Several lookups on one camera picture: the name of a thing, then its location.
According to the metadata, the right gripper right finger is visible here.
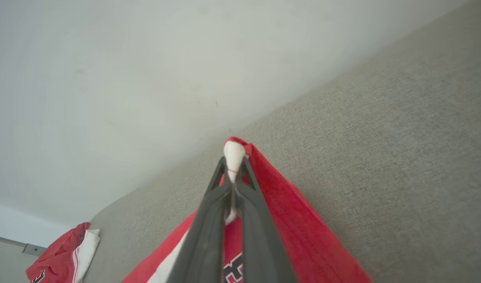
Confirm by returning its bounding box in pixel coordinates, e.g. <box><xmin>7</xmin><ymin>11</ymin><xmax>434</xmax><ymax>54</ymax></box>
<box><xmin>234</xmin><ymin>156</ymin><xmax>298</xmax><ymax>283</ymax></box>

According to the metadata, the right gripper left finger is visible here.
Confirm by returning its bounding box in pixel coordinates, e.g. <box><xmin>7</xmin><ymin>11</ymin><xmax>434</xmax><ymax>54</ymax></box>
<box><xmin>168</xmin><ymin>156</ymin><xmax>233</xmax><ymax>283</ymax></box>

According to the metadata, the red white jersey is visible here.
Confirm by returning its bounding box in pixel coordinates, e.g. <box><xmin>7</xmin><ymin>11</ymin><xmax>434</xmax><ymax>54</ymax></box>
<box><xmin>122</xmin><ymin>136</ymin><xmax>372</xmax><ymax>283</ymax></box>

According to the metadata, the grey wall rail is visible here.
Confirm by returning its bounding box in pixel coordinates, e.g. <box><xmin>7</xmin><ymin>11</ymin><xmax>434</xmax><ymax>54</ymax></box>
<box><xmin>0</xmin><ymin>234</ymin><xmax>46</xmax><ymax>257</ymax></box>

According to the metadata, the folded red white garment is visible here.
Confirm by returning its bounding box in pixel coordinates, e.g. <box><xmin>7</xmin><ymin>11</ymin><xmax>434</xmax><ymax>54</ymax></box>
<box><xmin>26</xmin><ymin>222</ymin><xmax>101</xmax><ymax>283</ymax></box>

